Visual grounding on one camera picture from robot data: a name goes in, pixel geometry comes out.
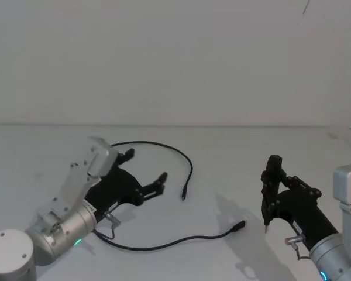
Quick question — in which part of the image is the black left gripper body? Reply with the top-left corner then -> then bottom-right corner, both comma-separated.
84,159 -> 144,221

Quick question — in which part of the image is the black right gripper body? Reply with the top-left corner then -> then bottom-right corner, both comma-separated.
268,187 -> 339,253

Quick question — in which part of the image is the white table cloth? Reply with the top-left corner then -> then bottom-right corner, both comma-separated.
0,122 -> 351,281

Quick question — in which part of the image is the white curtain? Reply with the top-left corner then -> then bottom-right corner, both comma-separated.
0,0 -> 351,128

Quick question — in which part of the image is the black cable with plugs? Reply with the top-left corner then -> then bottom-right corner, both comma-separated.
92,141 -> 247,252

